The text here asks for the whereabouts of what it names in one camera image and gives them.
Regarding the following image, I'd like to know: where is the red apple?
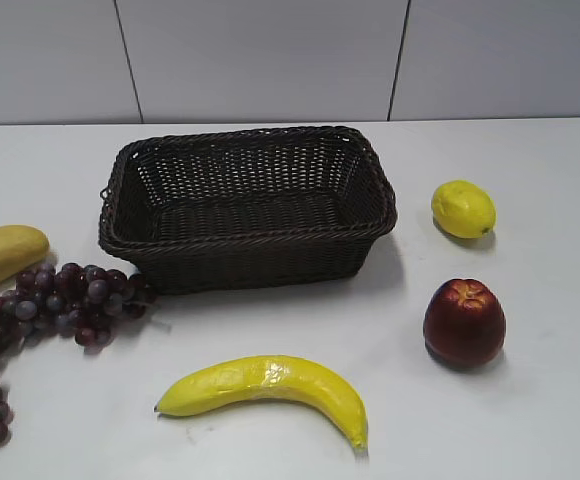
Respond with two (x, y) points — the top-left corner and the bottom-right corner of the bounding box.
(423, 279), (506, 369)

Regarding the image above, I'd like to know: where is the dark woven basket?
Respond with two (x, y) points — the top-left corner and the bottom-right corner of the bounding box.
(99, 126), (398, 295)

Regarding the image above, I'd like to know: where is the yellow banana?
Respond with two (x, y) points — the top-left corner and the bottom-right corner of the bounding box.
(154, 355), (369, 453)

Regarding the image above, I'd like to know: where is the purple grape bunch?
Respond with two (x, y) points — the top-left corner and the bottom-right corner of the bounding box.
(0, 263), (157, 446)

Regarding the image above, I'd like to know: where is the yellow mango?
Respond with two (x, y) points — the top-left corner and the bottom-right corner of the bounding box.
(0, 225), (50, 283)

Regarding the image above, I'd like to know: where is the yellow lemon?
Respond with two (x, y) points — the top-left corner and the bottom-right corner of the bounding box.
(431, 180), (497, 239)

